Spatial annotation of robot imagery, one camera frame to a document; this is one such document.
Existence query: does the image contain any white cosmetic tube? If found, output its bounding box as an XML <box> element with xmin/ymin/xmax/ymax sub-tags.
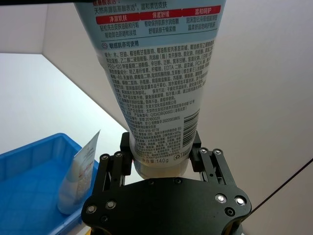
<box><xmin>57</xmin><ymin>129</ymin><xmax>102</xmax><ymax>215</ymax></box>

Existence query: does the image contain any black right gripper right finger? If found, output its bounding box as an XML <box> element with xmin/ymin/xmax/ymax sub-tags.
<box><xmin>188</xmin><ymin>131</ymin><xmax>237</xmax><ymax>190</ymax></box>

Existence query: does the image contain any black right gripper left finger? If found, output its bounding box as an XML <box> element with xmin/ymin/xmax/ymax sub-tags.
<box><xmin>93</xmin><ymin>131</ymin><xmax>134</xmax><ymax>195</ymax></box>

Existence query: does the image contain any pale blue printed cosmetic tube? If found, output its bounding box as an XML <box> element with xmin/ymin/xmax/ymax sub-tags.
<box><xmin>73</xmin><ymin>0</ymin><xmax>228</xmax><ymax>179</ymax></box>

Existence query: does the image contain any thin black cable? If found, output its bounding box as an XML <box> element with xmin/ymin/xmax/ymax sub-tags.
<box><xmin>250</xmin><ymin>157</ymin><xmax>313</xmax><ymax>217</ymax></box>

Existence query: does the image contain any blue plastic bin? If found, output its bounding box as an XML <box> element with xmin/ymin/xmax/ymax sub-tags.
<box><xmin>0</xmin><ymin>133</ymin><xmax>101</xmax><ymax>235</ymax></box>

